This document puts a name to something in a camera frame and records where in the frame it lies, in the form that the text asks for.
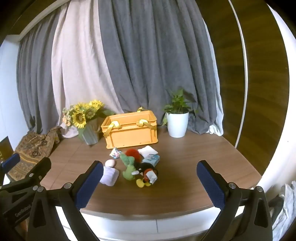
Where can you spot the green leafy plant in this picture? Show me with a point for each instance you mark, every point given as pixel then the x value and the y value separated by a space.
pixel 178 102

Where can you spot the yellow plastic crate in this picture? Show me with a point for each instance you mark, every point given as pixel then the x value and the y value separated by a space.
pixel 131 134

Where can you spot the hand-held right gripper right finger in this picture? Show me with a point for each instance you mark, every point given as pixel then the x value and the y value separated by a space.
pixel 209 183

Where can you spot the lavender folded cloth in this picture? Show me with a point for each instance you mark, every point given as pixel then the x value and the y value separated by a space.
pixel 109 176

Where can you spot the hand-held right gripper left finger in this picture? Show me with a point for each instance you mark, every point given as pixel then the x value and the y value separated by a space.
pixel 90 185

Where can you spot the brown patterned cloth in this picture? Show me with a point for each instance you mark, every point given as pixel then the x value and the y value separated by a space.
pixel 32 146

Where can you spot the white curtain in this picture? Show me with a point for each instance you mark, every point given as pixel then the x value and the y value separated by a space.
pixel 217 115

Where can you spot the pale pink curtain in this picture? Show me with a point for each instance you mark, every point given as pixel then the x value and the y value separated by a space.
pixel 81 76

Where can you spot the sunflower bouquet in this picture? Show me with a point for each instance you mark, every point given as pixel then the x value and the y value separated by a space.
pixel 79 115

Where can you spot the grey curtain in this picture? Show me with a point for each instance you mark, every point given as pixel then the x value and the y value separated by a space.
pixel 150 58
pixel 34 81

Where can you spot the white folded cloth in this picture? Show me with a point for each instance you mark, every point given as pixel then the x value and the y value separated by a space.
pixel 148 150

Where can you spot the black plush toy yellow feet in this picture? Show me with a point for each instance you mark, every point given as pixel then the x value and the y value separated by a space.
pixel 144 168

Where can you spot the light blue tissue pack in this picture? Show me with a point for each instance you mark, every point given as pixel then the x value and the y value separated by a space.
pixel 151 160

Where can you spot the white crumpled cloth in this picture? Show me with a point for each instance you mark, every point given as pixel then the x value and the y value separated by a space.
pixel 283 208

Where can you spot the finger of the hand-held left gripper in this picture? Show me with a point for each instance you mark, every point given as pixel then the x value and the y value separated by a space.
pixel 11 161
pixel 40 168

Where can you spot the green plush toy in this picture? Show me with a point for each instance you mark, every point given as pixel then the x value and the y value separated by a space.
pixel 128 169

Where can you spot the white plant pot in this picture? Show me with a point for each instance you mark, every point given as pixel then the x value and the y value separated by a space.
pixel 177 125

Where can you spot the small colourful printed cloth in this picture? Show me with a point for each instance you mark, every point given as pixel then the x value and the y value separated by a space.
pixel 115 153

